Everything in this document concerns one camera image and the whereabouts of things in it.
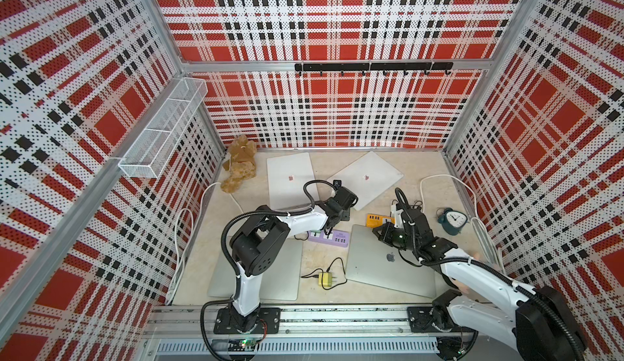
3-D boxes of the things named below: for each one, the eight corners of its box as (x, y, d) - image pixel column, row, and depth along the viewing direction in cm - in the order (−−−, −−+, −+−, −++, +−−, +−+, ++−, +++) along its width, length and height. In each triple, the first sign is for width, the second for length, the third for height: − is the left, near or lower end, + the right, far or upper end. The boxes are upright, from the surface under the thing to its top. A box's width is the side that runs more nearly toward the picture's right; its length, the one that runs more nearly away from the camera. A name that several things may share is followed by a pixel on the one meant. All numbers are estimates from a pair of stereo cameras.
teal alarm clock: (436, 231, 95) (440, 225, 91) (436, 212, 100) (440, 206, 97) (463, 238, 93) (468, 233, 89) (462, 218, 98) (467, 212, 95)
